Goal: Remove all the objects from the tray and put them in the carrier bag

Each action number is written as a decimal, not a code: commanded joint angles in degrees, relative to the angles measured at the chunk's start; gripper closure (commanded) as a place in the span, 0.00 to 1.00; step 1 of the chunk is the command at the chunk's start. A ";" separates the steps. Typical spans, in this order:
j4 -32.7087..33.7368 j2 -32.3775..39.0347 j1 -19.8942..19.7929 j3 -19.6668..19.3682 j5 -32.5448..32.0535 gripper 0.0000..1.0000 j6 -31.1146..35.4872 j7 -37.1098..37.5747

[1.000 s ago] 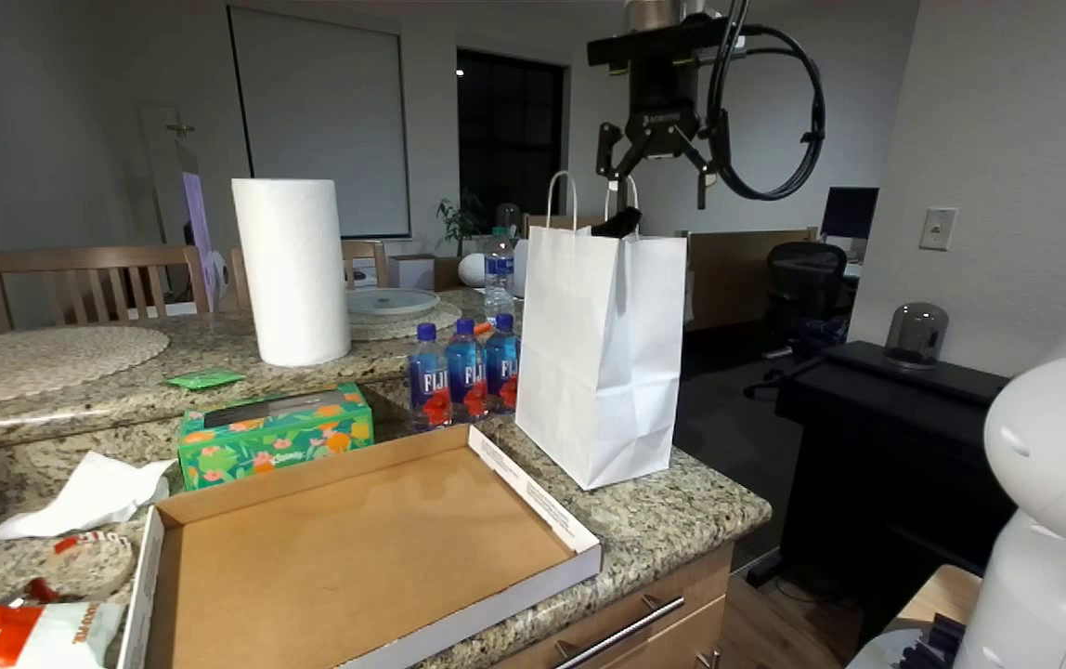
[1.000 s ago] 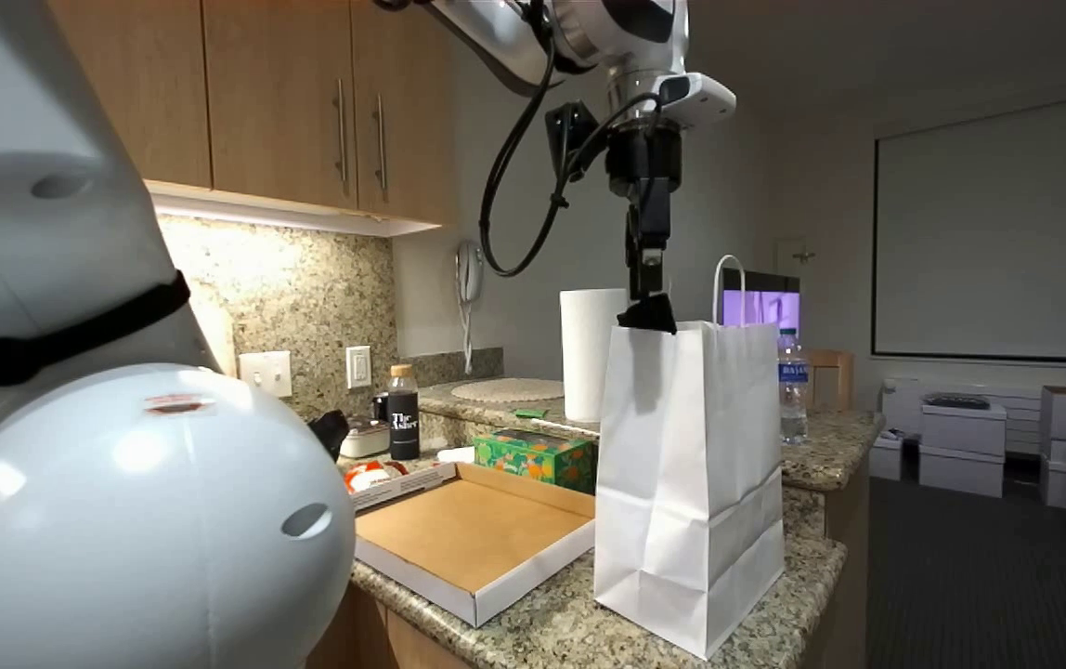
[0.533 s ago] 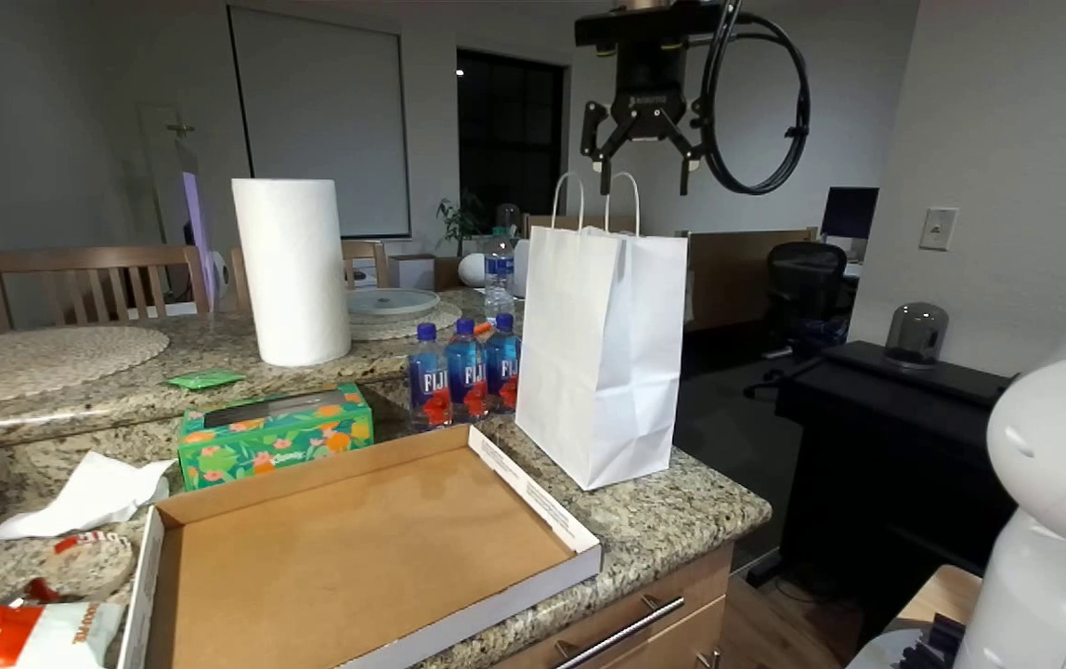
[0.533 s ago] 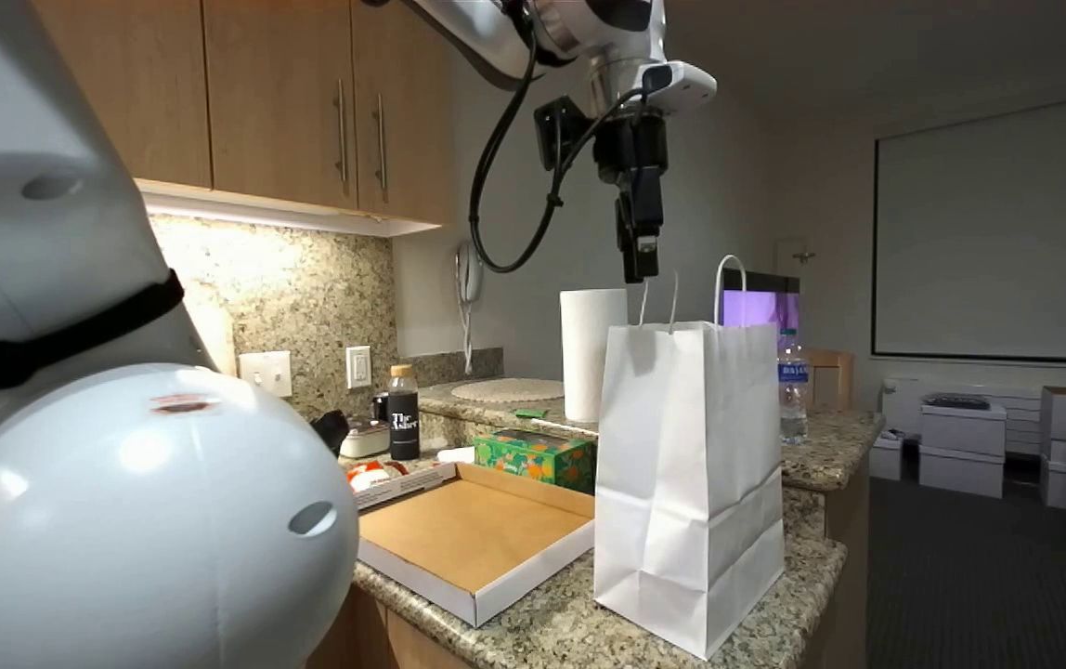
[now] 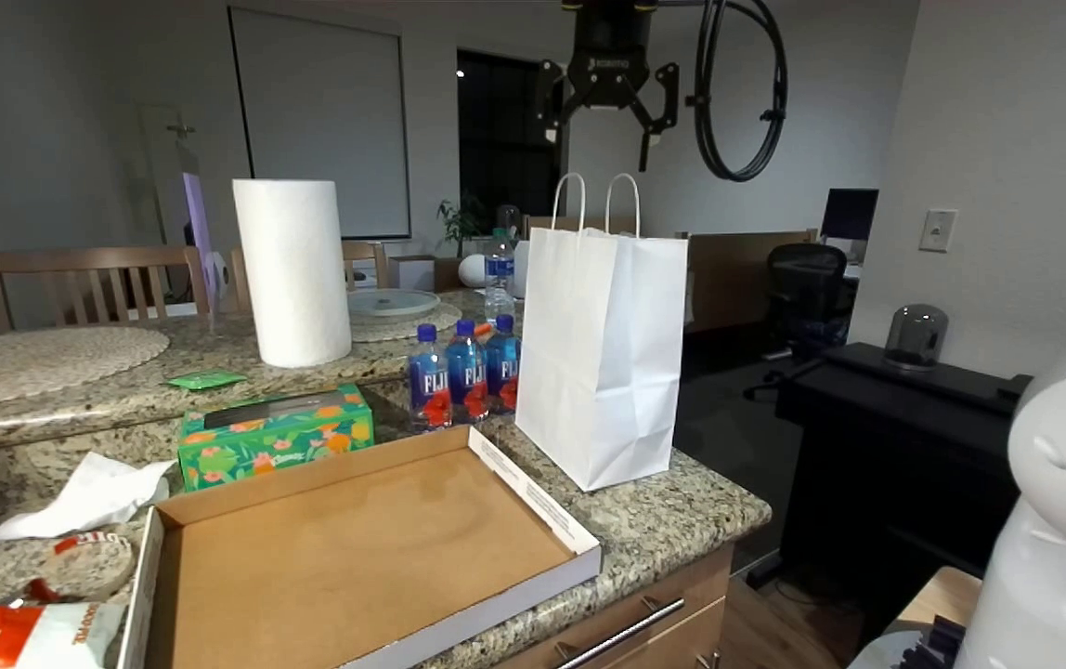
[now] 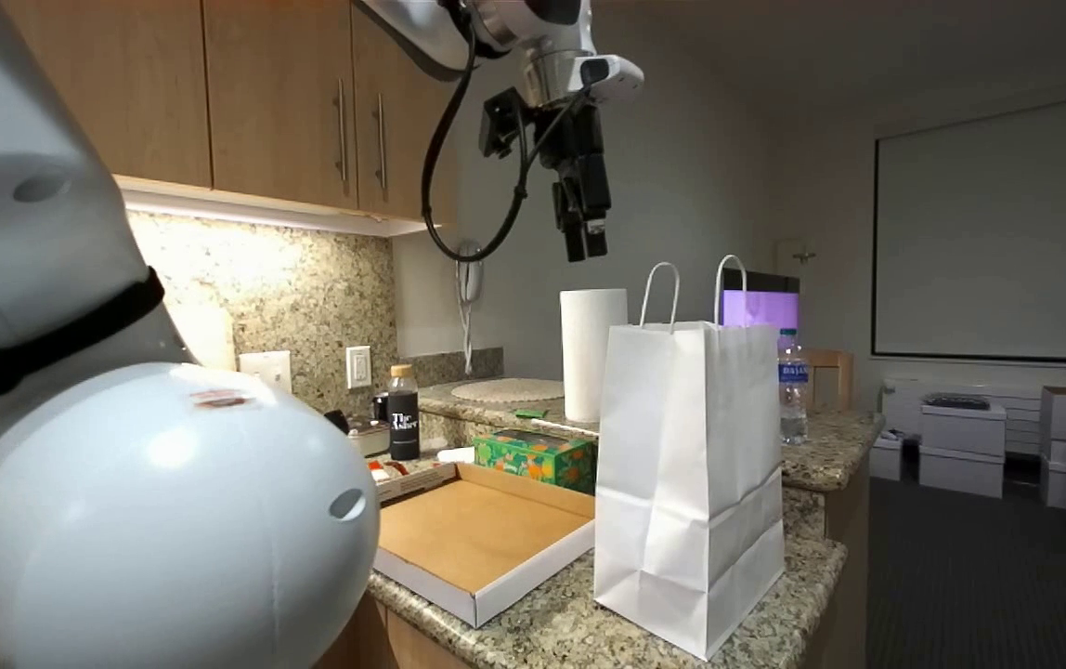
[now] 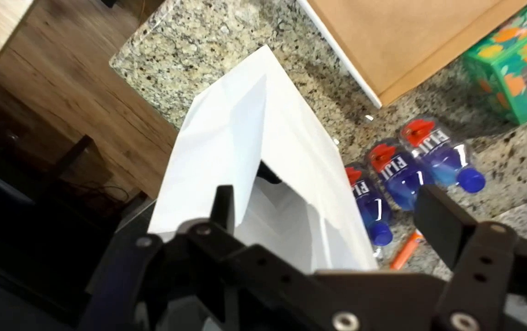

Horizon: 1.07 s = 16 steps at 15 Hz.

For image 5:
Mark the small white round object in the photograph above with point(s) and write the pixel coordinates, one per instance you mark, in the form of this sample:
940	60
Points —
472	268

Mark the dark computer monitor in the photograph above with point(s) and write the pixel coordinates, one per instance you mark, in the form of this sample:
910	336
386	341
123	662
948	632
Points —
849	211

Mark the black office chair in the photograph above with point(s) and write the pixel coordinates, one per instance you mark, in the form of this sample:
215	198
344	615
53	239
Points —
805	284

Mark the black items on stool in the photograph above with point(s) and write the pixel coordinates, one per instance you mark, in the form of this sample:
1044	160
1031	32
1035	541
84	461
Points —
932	641

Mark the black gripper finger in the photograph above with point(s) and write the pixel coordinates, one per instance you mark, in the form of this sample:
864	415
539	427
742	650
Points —
551	98
660	114

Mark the clear water bottle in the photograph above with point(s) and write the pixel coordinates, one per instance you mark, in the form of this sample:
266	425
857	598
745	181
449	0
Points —
504	265

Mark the wooden counter cabinet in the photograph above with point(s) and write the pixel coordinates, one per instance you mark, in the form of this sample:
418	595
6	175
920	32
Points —
628	619

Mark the green house plant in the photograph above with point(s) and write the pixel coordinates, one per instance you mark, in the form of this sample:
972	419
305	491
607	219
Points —
457	226

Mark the wooden slatted chair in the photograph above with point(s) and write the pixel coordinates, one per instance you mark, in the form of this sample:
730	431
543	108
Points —
88	253

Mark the white wall light switch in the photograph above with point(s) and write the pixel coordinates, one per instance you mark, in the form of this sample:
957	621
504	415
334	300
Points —
937	227

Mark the green patterned tissue box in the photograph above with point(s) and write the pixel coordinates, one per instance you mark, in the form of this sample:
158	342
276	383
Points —
271	449

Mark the white bowl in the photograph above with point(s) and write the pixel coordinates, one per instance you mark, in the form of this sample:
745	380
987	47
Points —
391	301

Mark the small red wrapper scrap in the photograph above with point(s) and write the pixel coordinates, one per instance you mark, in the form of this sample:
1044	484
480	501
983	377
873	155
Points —
68	541

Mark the dark window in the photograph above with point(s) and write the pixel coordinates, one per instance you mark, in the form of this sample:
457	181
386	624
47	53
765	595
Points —
499	151

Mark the orange and white packet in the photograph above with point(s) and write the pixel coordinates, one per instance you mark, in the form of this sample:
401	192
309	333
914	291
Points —
33	632

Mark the crumpled white napkin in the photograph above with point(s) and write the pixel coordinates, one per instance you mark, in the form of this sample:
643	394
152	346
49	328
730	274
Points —
89	494

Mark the grey rounded appliance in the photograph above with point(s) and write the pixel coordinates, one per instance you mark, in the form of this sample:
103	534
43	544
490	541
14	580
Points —
920	333

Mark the small green flat pack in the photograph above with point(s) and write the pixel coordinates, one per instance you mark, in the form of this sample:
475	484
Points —
202	380

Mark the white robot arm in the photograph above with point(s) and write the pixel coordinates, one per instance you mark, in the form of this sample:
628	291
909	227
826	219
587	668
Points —
1051	522

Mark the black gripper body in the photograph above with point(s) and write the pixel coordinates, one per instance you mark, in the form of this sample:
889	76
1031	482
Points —
607	57

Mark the wooden stool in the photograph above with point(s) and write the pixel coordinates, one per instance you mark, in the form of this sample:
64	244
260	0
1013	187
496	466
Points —
932	590

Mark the white projection screen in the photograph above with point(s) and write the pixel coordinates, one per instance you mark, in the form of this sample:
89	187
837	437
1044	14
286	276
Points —
319	125

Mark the cardboard tray with white rim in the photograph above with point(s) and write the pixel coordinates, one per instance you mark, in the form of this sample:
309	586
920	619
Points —
359	559

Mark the black desk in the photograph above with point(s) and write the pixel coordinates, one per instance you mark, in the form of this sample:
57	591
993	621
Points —
889	457

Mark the blue labelled water bottle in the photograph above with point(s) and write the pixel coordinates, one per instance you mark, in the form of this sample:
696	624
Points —
427	383
504	366
469	372

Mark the wooden sideboard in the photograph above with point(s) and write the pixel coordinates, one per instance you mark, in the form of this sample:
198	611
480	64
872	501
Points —
742	281

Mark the white paper carrier bag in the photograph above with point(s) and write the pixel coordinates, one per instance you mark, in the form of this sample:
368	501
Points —
598	358

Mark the white paper towel roll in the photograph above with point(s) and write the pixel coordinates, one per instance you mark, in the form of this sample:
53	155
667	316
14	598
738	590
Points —
295	274

